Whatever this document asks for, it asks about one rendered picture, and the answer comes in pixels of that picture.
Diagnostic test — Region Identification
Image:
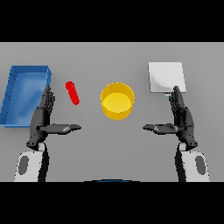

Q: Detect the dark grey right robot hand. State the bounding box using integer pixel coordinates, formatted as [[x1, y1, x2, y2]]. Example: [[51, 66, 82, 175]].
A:
[[142, 85, 199, 151]]

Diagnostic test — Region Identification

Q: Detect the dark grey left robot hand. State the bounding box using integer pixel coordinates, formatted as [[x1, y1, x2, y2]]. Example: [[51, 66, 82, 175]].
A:
[[25, 85, 82, 151]]

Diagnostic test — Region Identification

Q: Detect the red beaker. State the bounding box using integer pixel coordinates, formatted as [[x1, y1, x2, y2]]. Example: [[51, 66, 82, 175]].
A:
[[65, 80, 81, 106]]

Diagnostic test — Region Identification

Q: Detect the pale square measuring scale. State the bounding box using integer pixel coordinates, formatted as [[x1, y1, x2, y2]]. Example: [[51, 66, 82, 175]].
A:
[[147, 61, 187, 98]]

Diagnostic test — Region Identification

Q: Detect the yellow bowl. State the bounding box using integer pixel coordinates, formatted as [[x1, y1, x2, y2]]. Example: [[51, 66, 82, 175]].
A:
[[100, 82, 136, 121]]

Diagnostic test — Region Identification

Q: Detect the blue tray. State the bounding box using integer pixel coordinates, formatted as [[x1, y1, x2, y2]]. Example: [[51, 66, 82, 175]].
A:
[[0, 65, 53, 129]]

